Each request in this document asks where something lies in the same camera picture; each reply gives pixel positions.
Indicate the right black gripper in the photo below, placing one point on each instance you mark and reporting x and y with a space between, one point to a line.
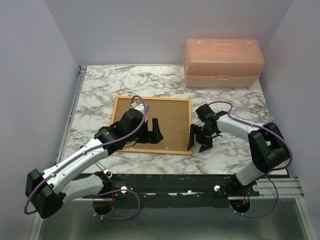
205 144

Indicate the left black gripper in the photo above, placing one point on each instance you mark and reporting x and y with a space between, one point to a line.
148 137

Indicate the orange wooden picture frame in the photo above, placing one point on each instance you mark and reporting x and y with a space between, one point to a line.
190 125

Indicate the brown cardboard backing board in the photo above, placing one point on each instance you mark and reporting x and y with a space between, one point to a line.
172 120

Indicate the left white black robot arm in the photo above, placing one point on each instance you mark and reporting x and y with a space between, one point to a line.
49 189

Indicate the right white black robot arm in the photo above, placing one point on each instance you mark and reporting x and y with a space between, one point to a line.
267 145

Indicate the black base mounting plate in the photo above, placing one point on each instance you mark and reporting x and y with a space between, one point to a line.
174 190

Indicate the silver ratchet wrench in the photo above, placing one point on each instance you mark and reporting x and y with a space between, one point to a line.
104 170

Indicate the pink translucent plastic box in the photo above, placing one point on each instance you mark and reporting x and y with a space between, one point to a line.
222 63

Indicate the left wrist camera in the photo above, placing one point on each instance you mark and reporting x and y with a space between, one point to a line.
141 107

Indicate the aluminium extrusion rail front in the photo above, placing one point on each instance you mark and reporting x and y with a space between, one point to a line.
287 188

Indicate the aluminium extrusion rail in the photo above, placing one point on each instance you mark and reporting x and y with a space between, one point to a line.
70 118
287 188

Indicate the aluminium extrusion rail left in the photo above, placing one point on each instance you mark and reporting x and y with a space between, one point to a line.
70 118

